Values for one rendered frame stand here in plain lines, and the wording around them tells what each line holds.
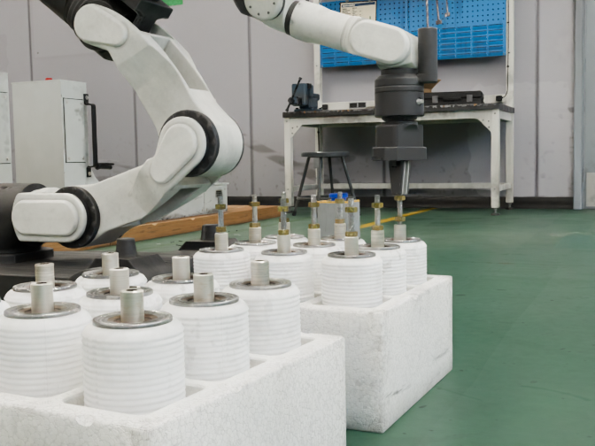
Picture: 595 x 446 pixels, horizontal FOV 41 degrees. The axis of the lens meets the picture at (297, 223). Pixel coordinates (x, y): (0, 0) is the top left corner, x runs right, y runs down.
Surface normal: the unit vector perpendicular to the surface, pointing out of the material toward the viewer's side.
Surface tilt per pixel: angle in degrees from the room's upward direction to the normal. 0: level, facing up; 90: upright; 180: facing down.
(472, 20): 90
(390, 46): 90
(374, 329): 90
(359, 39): 90
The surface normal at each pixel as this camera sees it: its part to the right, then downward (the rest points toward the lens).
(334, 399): 0.88, 0.02
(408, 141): 0.71, 0.04
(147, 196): -0.62, 0.37
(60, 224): -0.40, 0.08
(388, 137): -0.70, 0.07
